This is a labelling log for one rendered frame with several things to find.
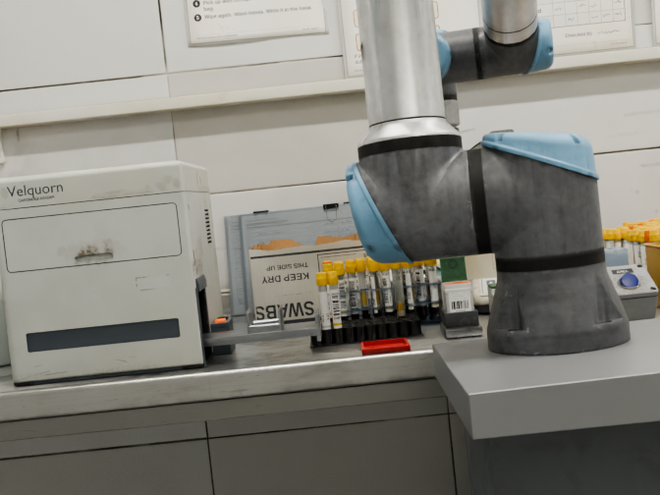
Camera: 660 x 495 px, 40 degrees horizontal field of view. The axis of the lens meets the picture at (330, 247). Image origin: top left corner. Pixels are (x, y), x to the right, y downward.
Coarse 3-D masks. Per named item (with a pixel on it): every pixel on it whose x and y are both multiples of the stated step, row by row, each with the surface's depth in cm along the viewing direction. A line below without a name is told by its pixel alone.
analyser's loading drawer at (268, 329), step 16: (256, 320) 138; (272, 320) 138; (208, 336) 135; (224, 336) 133; (240, 336) 132; (256, 336) 132; (272, 336) 133; (288, 336) 133; (304, 336) 133; (320, 336) 132
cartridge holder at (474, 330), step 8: (456, 312) 136; (464, 312) 136; (472, 312) 136; (448, 320) 136; (456, 320) 136; (464, 320) 136; (472, 320) 136; (440, 328) 143; (448, 328) 136; (456, 328) 135; (464, 328) 134; (472, 328) 134; (480, 328) 134; (448, 336) 134; (456, 336) 134; (464, 336) 134; (472, 336) 134
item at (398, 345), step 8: (360, 344) 133; (368, 344) 135; (376, 344) 135; (384, 344) 135; (392, 344) 134; (400, 344) 133; (408, 344) 129; (368, 352) 128; (376, 352) 128; (384, 352) 128; (392, 352) 128
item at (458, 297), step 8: (448, 288) 137; (456, 288) 137; (464, 288) 136; (448, 296) 136; (456, 296) 136; (464, 296) 136; (472, 296) 136; (448, 304) 136; (456, 304) 136; (464, 304) 136; (472, 304) 136; (448, 312) 136
